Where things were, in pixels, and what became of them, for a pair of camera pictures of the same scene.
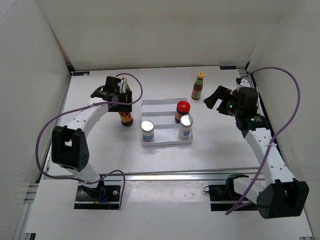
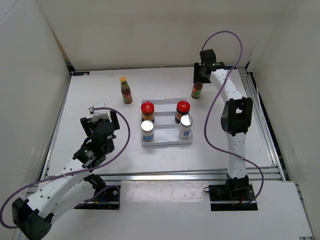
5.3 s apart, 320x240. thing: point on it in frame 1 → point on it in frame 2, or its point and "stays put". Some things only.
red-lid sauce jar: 183,108 stays put
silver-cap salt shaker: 147,127 stays put
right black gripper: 221,93 → 196,78
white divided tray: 162,112 stays put
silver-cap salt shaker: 185,130 stays put
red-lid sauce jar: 126,118 → 147,109
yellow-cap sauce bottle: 197,87 stays put
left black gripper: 122,108 → 88,125
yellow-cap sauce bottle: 128,92 stays put
